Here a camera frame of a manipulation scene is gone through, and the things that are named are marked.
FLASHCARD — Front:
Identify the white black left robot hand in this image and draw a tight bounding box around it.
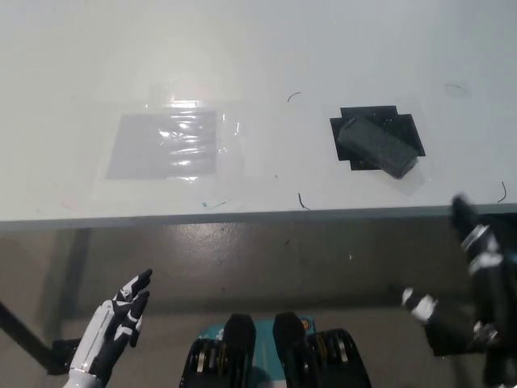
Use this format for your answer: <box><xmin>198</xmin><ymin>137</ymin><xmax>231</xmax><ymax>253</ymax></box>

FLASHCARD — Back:
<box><xmin>66</xmin><ymin>268</ymin><xmax>153</xmax><ymax>384</ymax></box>

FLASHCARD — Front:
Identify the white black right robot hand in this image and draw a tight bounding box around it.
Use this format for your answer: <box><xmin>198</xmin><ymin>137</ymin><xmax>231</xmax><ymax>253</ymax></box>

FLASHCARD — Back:
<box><xmin>401</xmin><ymin>193</ymin><xmax>517</xmax><ymax>359</ymax></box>

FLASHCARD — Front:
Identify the dark grey whiteboard eraser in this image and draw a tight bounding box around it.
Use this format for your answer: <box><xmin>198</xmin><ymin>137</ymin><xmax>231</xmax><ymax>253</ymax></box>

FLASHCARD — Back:
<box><xmin>338</xmin><ymin>116</ymin><xmax>419</xmax><ymax>181</ymax></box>

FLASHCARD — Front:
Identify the black taped foot plate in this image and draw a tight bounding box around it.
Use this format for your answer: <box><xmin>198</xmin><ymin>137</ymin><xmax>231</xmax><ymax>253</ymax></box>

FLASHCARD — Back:
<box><xmin>48</xmin><ymin>337</ymin><xmax>88</xmax><ymax>376</ymax></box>

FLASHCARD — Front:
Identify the black table leg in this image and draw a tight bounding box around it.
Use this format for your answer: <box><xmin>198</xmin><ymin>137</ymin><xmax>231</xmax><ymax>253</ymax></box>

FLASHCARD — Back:
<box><xmin>0</xmin><ymin>298</ymin><xmax>61</xmax><ymax>373</ymax></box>

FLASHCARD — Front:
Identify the black tape mark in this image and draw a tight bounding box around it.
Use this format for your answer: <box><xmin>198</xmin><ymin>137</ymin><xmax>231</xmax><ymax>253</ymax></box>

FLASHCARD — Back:
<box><xmin>330</xmin><ymin>105</ymin><xmax>427</xmax><ymax>173</ymax></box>

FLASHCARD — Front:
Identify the clear plastic film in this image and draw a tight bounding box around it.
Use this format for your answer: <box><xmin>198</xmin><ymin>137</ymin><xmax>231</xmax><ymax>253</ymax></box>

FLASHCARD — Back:
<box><xmin>92</xmin><ymin>82</ymin><xmax>246</xmax><ymax>193</ymax></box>

